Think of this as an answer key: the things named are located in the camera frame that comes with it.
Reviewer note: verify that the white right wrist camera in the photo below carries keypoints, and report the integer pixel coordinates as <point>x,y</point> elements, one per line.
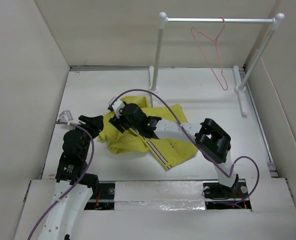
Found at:
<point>116,106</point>

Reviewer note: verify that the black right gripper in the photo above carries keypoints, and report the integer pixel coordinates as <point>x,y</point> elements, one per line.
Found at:
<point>119,123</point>

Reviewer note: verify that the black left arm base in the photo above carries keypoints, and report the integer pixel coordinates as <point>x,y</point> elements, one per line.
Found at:
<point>104,200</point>

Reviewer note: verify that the white clothes rack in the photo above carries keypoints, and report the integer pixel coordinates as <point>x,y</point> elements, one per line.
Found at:
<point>240,83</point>

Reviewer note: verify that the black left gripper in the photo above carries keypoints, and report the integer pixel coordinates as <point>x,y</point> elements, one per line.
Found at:
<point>94,124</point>

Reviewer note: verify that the aluminium frame rail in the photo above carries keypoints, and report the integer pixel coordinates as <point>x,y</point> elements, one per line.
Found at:
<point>93,68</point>

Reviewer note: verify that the yellow trousers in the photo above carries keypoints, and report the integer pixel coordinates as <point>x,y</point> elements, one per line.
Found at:
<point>169,152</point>

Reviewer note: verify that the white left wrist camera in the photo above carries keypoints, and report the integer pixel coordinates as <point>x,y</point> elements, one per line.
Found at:
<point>65,116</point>

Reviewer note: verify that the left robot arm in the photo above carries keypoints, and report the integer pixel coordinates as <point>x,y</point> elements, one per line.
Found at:
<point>74,186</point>

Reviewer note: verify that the pink wire hanger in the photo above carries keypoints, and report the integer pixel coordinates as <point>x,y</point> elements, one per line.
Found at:
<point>194,30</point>

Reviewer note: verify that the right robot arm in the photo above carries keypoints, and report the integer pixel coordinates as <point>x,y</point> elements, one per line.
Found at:
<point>210,139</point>

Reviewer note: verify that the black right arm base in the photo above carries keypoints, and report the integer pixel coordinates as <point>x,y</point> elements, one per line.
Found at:
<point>216,198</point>

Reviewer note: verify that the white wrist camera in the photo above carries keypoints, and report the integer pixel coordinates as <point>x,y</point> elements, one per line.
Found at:
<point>116,106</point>
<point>65,116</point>

